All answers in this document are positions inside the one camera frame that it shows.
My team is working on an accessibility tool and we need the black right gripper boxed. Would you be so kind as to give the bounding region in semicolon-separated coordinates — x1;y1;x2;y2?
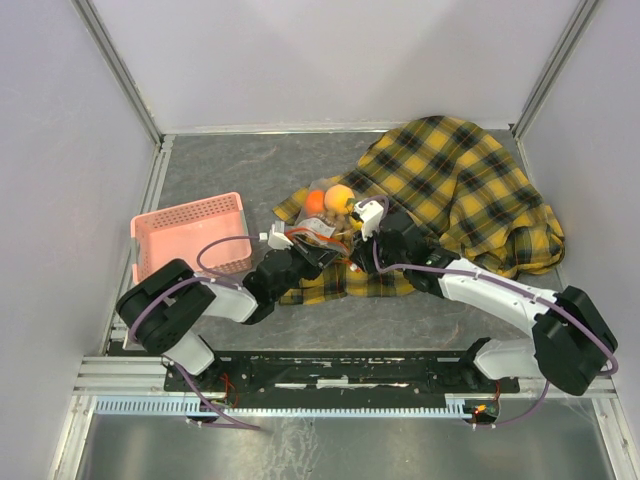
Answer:
348;222;408;275

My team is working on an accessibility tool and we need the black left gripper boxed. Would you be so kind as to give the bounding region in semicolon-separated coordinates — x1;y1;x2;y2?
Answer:
271;236;341;301

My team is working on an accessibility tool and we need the clear zip top bag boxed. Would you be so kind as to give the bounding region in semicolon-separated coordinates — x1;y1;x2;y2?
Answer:
287;178;364;258

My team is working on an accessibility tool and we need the brown fake longan bunch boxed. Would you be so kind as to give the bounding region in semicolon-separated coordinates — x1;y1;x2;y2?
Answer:
320;210;355;241

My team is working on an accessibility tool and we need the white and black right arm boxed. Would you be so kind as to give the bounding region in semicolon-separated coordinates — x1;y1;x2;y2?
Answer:
350;202;618;396

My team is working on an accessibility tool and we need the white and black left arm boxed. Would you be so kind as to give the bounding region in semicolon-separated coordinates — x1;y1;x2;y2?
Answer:
116;243;338;390

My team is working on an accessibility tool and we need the orange fake tangerine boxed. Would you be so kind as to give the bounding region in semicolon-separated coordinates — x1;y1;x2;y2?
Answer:
304;190;325;215

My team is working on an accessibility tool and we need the orange-yellow fake peach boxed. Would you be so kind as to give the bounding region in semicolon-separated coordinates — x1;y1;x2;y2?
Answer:
324;184;355;214

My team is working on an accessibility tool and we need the yellow plaid shirt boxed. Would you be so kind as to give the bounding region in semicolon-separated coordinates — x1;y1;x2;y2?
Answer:
272;115;567;306

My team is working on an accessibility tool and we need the pink perforated plastic basket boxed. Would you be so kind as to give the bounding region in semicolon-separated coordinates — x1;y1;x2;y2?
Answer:
130;192;252;283

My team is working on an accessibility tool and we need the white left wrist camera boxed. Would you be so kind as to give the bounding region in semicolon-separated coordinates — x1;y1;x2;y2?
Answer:
258;220;294;250

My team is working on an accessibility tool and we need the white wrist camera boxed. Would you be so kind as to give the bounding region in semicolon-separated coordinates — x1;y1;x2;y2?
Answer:
352;196;388;241
258;220;294;250

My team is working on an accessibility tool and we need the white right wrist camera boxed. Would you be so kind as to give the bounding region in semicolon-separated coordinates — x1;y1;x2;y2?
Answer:
352;196;388;241

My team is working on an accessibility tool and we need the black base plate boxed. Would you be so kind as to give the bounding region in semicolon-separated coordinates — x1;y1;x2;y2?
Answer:
164;350;520;407

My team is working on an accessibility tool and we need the light blue cable duct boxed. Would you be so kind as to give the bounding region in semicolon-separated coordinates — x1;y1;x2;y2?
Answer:
94;389;497;419

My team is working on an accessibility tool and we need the aluminium frame rail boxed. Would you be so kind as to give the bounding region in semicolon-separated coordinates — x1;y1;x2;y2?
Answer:
47;0;176;480

